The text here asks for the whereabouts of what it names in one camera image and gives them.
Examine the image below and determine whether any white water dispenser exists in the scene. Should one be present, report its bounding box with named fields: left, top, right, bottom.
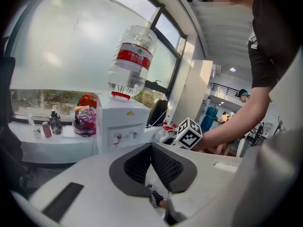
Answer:
left=96, top=93, right=152, bottom=154

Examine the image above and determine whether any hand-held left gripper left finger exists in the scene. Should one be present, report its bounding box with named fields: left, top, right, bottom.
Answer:
left=28, top=142, right=168, bottom=227

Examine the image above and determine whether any black office chair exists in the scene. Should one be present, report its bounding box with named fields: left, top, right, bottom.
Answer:
left=0, top=38, right=36, bottom=191

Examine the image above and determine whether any red cup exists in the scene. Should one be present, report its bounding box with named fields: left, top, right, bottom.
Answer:
left=42, top=121, right=53, bottom=139

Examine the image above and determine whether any person's black shirt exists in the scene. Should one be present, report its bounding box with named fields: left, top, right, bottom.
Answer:
left=247, top=0, right=303, bottom=89

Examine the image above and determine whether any orange bag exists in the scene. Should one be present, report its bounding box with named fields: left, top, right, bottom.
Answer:
left=78, top=92, right=98, bottom=109

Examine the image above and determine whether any person's black white shoe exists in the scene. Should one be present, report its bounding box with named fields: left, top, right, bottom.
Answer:
left=146, top=184, right=165, bottom=209

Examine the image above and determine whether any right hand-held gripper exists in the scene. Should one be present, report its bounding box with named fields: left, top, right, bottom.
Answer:
left=165, top=117, right=204, bottom=151

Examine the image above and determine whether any clear plastic bottle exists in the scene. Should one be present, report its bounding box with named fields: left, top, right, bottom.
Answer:
left=26, top=107, right=36, bottom=130

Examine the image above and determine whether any purple snack bag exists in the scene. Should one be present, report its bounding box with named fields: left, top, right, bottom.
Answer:
left=72, top=105, right=98, bottom=138

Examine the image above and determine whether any person's right forearm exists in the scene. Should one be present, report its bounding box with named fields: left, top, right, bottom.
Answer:
left=193, top=86, right=273, bottom=152

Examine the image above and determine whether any black balcony railing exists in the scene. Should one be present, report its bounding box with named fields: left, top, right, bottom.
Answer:
left=211, top=82, right=240, bottom=99

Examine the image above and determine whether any large clear water bottle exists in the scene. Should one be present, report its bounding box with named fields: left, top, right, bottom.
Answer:
left=107, top=25, right=158, bottom=101

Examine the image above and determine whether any black window frame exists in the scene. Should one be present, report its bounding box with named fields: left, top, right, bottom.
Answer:
left=144, top=5, right=188, bottom=96

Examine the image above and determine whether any black round chair back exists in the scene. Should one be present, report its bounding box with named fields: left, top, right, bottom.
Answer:
left=146, top=99, right=169, bottom=128

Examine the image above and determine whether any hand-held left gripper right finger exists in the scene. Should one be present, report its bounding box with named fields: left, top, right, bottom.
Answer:
left=145, top=141, right=244, bottom=225

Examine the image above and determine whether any black drinking bottle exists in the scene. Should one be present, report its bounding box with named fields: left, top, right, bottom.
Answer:
left=48, top=109, right=63, bottom=135

